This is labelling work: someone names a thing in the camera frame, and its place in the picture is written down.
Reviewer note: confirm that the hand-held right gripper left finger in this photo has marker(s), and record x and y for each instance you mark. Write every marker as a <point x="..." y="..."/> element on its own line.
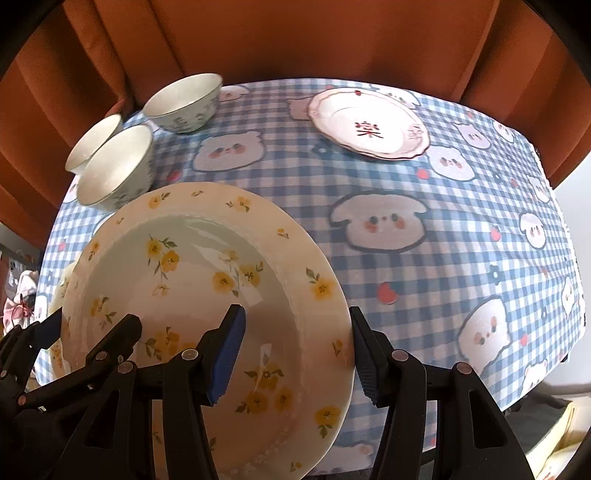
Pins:
<point x="226" y="355"/>

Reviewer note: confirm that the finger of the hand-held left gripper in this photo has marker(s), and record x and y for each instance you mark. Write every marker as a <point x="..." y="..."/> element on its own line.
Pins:
<point x="120" y="337"/>
<point x="46" y="333"/>

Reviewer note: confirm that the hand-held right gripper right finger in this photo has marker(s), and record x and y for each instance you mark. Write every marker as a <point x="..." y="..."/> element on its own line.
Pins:
<point x="368" y="369"/>

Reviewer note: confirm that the yellow floral plate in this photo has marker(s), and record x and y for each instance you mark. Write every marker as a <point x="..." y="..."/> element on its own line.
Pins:
<point x="194" y="258"/>

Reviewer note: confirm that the pink scalloped plate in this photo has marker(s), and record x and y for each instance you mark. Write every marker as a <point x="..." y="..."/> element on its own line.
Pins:
<point x="369" y="124"/>

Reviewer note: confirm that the pink white cloth bundle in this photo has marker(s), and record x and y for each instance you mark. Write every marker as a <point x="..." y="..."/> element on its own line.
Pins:
<point x="18" y="297"/>

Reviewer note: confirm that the blue checked bear tablecloth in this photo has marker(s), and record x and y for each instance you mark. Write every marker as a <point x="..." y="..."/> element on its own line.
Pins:
<point x="415" y="277"/>

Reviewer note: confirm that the white floral bowl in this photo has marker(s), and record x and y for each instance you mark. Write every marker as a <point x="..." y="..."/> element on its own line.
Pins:
<point x="182" y="104"/>
<point x="117" y="168"/>
<point x="90" y="143"/>

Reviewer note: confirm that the cream box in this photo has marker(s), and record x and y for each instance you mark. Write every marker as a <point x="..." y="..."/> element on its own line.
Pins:
<point x="561" y="438"/>

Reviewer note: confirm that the orange curtain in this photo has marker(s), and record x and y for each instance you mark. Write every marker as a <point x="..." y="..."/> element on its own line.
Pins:
<point x="295" y="41"/>

